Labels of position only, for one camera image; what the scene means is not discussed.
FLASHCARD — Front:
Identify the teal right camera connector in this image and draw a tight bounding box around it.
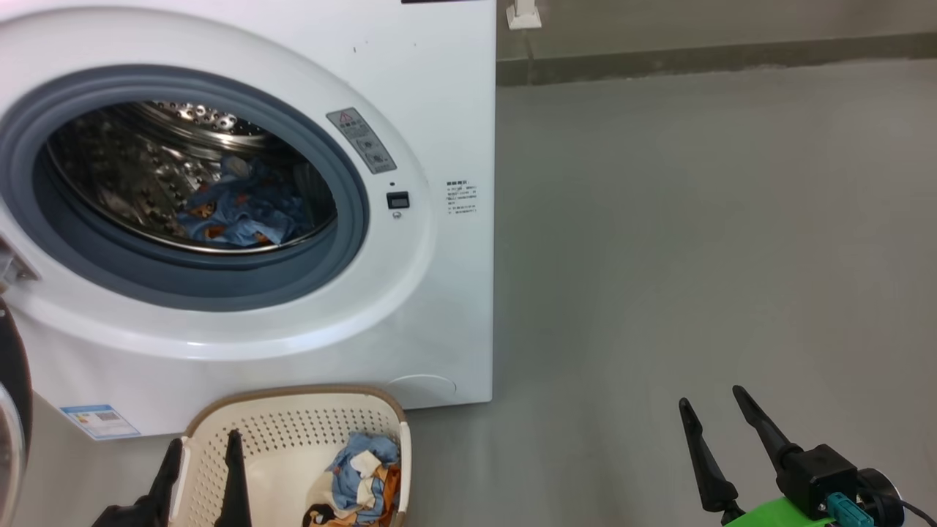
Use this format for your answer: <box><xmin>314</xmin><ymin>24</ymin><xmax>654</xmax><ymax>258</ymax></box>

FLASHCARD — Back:
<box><xmin>826</xmin><ymin>491</ymin><xmax>873</xmax><ymax>527</ymax></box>

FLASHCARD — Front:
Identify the blue orange white garment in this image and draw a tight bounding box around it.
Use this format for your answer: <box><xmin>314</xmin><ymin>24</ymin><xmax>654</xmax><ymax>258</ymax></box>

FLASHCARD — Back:
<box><xmin>303</xmin><ymin>431</ymin><xmax>403</xmax><ymax>527</ymax></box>

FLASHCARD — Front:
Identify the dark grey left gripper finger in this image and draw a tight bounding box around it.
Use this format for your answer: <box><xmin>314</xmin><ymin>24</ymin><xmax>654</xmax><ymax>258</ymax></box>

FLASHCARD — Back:
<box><xmin>215</xmin><ymin>429</ymin><xmax>254</xmax><ymax>527</ymax></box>
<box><xmin>143</xmin><ymin>437</ymin><xmax>184</xmax><ymax>527</ymax></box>

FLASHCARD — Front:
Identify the small printed text label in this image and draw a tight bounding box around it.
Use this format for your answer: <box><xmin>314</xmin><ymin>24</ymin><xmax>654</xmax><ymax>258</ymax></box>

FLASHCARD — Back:
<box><xmin>444</xmin><ymin>179</ymin><xmax>479</xmax><ymax>216</ymax></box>

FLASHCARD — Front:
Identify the washing machine door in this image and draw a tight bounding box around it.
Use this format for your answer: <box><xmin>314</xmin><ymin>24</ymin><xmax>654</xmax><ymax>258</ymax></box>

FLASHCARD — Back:
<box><xmin>0</xmin><ymin>296</ymin><xmax>34</xmax><ymax>513</ymax></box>

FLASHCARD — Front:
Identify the white metal frame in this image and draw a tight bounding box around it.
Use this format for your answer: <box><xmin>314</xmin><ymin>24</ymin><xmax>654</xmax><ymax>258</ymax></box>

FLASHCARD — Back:
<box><xmin>504</xmin><ymin>0</ymin><xmax>543</xmax><ymax>31</ymax></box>

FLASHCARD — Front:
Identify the blue white energy label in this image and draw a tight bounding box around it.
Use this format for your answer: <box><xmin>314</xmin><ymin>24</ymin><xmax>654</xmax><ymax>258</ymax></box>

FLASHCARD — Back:
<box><xmin>59</xmin><ymin>403</ymin><xmax>142</xmax><ymax>441</ymax></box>

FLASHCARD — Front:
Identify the white front-load washing machine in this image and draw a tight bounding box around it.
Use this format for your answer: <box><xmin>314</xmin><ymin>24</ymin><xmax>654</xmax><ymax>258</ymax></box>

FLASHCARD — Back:
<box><xmin>0</xmin><ymin>0</ymin><xmax>498</xmax><ymax>441</ymax></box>

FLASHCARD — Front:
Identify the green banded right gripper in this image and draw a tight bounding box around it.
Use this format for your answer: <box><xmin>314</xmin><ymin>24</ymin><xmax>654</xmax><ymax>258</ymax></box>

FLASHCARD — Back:
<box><xmin>678</xmin><ymin>384</ymin><xmax>836</xmax><ymax>527</ymax></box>

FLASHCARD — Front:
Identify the round white filter cover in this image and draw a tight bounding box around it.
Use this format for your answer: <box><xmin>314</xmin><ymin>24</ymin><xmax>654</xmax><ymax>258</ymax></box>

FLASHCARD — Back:
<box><xmin>386</xmin><ymin>374</ymin><xmax>459</xmax><ymax>403</ymax></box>

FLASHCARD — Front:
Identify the cream perforated laundry basket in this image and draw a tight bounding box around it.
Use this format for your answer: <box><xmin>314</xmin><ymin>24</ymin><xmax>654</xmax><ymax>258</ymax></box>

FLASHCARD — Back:
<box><xmin>168</xmin><ymin>385</ymin><xmax>413</xmax><ymax>527</ymax></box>

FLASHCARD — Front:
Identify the grey warning sticker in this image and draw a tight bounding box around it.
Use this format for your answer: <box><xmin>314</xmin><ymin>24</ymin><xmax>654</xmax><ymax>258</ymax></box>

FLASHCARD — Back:
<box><xmin>325</xmin><ymin>107</ymin><xmax>398</xmax><ymax>176</ymax></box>

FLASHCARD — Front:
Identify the thin black right cable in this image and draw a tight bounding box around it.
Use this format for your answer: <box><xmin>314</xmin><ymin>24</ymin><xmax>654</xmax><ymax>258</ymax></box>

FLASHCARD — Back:
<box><xmin>878</xmin><ymin>489</ymin><xmax>937</xmax><ymax>527</ymax></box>

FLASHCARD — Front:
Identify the blue garment with orange prints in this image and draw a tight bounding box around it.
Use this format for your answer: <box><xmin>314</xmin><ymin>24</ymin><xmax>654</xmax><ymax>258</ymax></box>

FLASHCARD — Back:
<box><xmin>177</xmin><ymin>154</ymin><xmax>313</xmax><ymax>248</ymax></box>

